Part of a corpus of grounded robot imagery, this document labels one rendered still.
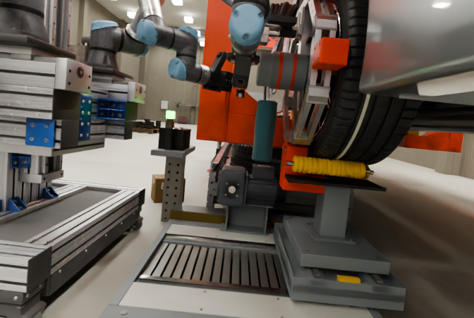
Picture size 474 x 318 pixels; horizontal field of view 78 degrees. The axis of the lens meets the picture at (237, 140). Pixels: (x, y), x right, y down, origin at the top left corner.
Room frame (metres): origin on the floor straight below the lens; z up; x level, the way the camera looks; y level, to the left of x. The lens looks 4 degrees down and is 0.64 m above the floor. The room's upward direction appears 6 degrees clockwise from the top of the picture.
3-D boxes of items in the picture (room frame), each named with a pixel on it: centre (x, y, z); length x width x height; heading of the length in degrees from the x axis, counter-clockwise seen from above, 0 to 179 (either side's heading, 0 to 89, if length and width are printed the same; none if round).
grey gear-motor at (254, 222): (1.45, -0.14, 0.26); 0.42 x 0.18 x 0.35; 90
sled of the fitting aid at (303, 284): (1.14, -0.40, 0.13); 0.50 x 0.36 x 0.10; 0
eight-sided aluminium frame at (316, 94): (1.14, -0.23, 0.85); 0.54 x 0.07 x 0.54; 0
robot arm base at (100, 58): (1.41, 0.68, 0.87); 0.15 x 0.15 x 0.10
